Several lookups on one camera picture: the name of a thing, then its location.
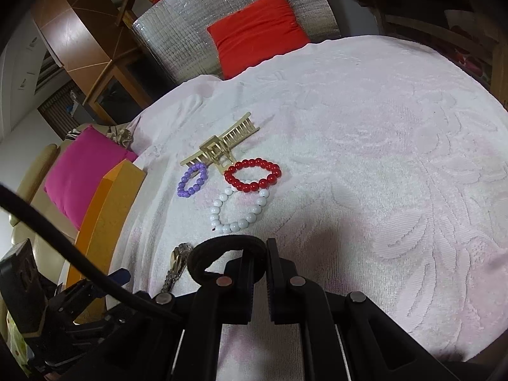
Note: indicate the brown window blind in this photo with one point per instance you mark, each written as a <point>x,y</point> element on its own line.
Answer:
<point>59,107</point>

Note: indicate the red pillow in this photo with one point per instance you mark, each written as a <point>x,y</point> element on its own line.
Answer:
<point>258,31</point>

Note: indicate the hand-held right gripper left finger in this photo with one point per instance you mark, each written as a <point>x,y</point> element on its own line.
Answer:
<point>247,285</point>

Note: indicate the silver insulation sheet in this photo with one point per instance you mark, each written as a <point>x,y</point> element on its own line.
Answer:
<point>178,27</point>

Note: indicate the dark metal hair clip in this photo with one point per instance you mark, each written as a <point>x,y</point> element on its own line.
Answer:
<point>177,260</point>

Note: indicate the pink pillow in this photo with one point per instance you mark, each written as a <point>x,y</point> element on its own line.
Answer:
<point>79,174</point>

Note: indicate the orange tray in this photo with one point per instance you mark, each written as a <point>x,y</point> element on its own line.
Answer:
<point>107,222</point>

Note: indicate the gold hair claw clip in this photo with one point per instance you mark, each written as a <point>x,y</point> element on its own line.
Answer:
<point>238,135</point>

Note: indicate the patterned crumpled cloth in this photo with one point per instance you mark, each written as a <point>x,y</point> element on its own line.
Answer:
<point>121,135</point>

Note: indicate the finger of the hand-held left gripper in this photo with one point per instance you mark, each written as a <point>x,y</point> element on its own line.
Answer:
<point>119,276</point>

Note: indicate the yellow-green printed cloth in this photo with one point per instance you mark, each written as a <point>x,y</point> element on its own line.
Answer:
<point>16,345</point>

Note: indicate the striped cloth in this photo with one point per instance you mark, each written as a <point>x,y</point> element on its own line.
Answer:
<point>73,133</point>

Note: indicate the wooden cabinet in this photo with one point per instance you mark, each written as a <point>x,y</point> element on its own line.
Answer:
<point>111,83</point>

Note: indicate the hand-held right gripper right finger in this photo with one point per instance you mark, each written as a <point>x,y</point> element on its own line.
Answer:
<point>274,281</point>

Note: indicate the white patterned blanket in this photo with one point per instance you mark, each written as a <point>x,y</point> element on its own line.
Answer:
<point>357,147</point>

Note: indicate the wooden side table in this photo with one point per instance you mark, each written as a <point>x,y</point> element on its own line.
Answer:
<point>436,8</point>

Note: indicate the beige leather sofa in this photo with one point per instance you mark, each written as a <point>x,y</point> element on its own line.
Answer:
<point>35,166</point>

